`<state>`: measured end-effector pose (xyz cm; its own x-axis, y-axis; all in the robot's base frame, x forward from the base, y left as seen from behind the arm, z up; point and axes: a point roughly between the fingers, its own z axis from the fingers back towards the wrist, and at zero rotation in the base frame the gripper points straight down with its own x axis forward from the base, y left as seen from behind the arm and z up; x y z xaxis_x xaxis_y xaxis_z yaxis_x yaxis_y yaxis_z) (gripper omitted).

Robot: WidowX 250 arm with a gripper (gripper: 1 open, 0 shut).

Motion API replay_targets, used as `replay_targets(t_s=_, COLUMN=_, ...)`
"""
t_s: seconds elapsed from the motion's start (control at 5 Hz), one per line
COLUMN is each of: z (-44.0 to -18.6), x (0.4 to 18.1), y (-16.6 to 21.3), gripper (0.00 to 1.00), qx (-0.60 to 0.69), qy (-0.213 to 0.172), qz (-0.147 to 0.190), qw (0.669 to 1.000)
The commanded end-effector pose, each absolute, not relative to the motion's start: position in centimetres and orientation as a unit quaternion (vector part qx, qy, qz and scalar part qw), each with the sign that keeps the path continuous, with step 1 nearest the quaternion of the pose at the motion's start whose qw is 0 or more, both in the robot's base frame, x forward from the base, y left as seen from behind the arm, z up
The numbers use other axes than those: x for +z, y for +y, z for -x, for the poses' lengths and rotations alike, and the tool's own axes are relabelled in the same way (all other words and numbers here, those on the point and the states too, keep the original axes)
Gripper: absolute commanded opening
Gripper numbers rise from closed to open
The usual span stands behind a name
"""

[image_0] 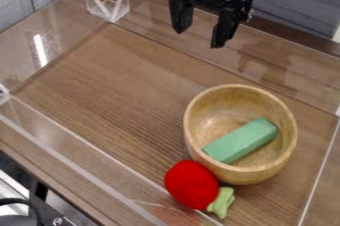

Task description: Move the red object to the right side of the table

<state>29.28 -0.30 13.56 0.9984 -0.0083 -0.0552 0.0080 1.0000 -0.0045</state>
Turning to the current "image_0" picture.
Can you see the red plush strawberry toy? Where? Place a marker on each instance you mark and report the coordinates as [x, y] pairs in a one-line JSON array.
[[193, 188]]

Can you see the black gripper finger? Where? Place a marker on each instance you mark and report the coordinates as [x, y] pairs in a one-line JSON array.
[[229, 17], [180, 13]]

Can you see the clear acrylic corner bracket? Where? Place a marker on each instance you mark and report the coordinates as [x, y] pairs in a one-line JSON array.
[[110, 10]]

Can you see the wooden bowl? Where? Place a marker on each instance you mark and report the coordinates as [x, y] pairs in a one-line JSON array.
[[217, 111]]

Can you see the black table clamp bracket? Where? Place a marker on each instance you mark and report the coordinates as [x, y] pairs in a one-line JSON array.
[[50, 216]]

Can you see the green rectangular block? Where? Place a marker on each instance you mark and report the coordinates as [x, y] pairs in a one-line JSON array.
[[241, 141]]

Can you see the clear acrylic enclosure wall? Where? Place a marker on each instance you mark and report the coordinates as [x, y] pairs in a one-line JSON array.
[[93, 93]]

